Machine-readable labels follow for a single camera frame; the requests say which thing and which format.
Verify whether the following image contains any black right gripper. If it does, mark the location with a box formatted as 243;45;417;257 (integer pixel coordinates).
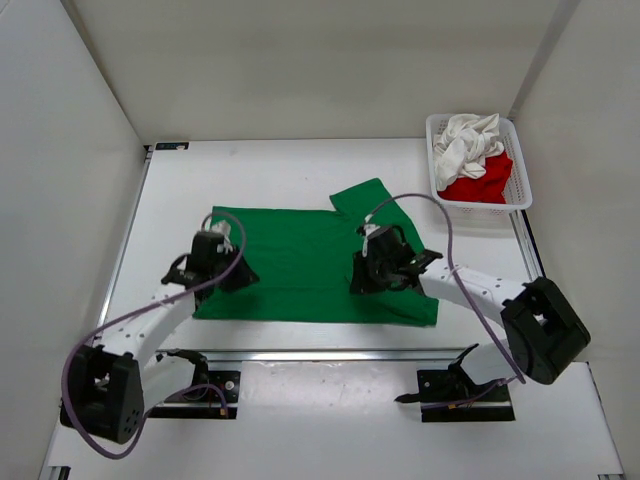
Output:
352;250;396;295

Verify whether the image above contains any green t shirt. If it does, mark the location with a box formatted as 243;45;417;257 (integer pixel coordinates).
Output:
194;178;439;327

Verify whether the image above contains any white t shirt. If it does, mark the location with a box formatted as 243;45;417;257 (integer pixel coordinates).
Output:
433;113;504;191

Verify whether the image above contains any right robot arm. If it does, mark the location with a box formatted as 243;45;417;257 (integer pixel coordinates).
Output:
350;223;591;402

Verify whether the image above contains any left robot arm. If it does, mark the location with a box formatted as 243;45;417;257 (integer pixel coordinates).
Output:
60;222;259;444

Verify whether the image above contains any red t shirt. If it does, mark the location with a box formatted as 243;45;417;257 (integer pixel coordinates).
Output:
439;152;513;204

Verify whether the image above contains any white plastic basket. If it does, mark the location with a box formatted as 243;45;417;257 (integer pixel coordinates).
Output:
426;114;533;214

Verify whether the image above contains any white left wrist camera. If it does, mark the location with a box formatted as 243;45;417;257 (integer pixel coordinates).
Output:
205;220;235;255

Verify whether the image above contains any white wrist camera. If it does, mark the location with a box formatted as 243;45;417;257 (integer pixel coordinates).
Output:
205;220;235;255
356;214;381;258

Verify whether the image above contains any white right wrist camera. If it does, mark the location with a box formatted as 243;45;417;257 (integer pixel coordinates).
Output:
356;214;381;258

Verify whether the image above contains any aluminium table rail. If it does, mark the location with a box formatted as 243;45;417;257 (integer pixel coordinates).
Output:
164;348;481;365

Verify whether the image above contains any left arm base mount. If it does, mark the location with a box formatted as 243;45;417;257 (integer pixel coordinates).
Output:
142;349;241;420

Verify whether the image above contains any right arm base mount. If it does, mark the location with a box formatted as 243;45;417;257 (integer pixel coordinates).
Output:
394;344;515;423

